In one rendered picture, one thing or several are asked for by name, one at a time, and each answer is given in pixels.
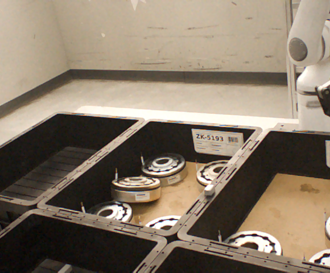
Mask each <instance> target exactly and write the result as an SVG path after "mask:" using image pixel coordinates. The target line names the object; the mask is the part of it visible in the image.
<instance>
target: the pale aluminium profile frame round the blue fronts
mask: <svg viewBox="0 0 330 273"><path fill-rule="evenodd" d="M282 3H283V20H284V38H285V47H286V63H287V80H288V96H289V105H290V119H299V117H298V99H297V89H296V72H304V67H296V65H295V64H294V63H292V61H291V60H290V58H289V56H288V52H287V41H288V36H289V33H290V30H291V27H292V24H293V14H292V10H293V9H298V8H299V5H300V3H292V0H282Z"/></svg>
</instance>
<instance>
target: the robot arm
mask: <svg viewBox="0 0 330 273"><path fill-rule="evenodd" d="M329 12H330V0H301V1H300V5H299V8H298V12H297V13H296V17H295V19H294V22H293V24H292V27H291V30H290V33H289V36H288V41H287V52H288V56H289V58H290V60H291V61H292V63H294V64H295V65H297V66H299V67H306V68H305V70H304V72H303V73H302V74H301V75H300V76H299V78H298V79H297V82H296V89H297V99H298V117H299V129H300V130H310V131H325V132H330V21H328V20H326V19H327V16H328V14H329Z"/></svg>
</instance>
